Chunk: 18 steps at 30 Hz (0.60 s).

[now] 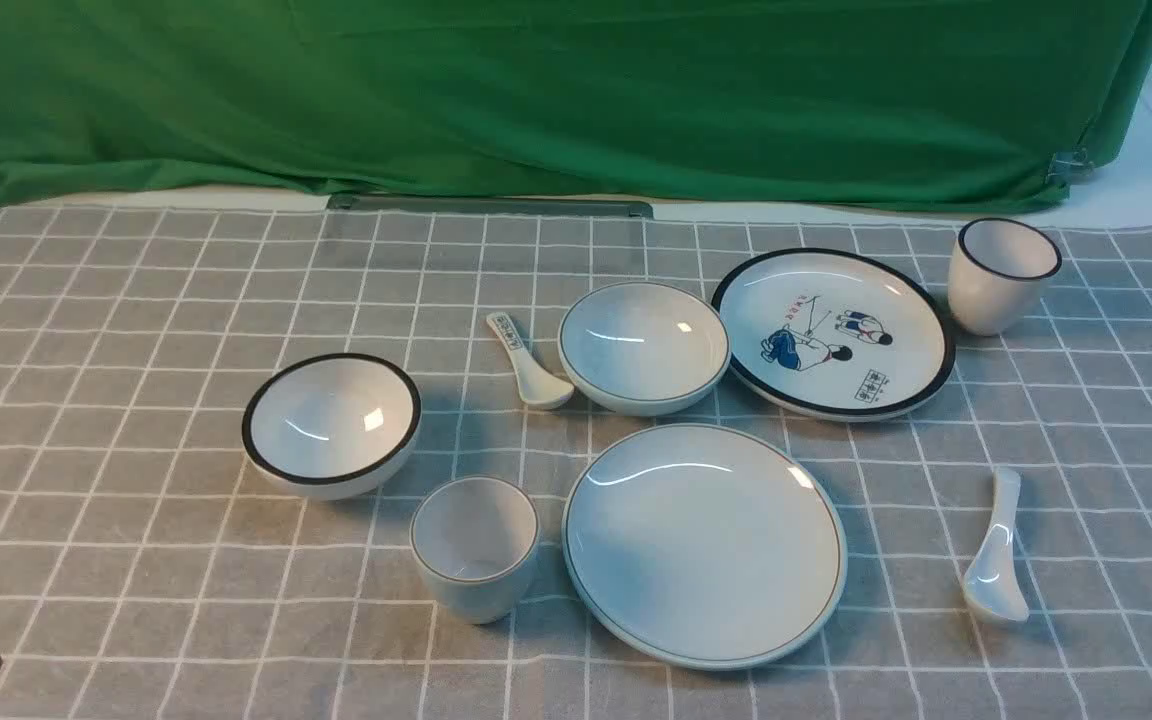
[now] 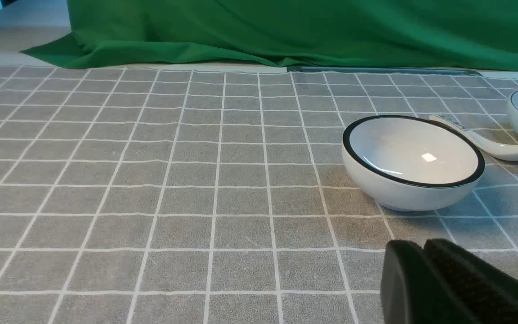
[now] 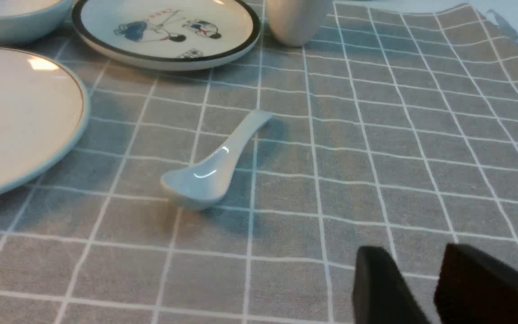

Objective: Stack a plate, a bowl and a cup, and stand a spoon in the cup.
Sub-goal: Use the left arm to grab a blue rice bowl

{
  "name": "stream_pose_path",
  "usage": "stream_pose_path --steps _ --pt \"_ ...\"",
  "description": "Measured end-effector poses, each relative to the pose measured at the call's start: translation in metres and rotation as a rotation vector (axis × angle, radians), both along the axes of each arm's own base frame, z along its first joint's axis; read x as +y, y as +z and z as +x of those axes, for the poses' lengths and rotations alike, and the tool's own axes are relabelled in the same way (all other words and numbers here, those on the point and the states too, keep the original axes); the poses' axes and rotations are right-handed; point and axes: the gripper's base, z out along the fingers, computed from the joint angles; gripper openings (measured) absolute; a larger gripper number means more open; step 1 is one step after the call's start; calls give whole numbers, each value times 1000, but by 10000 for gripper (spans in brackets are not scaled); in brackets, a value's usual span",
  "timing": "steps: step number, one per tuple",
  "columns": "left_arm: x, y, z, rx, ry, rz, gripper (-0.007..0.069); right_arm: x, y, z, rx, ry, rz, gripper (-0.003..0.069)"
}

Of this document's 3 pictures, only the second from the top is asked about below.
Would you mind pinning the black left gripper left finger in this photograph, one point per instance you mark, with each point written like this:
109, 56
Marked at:
412, 291

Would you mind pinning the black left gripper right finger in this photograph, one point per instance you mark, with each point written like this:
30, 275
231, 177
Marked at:
490, 294

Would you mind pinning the black-rimmed white bowl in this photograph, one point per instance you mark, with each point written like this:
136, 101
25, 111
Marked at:
409, 164

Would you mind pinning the white spoon with label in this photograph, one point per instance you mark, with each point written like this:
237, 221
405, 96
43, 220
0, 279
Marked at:
497, 150

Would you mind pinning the grey metal bar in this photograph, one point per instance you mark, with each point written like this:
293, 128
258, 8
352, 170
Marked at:
386, 70

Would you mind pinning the green backdrop cloth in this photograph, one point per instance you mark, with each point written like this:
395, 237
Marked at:
480, 34

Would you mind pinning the grey checked tablecloth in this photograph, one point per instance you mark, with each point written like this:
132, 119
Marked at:
138, 196

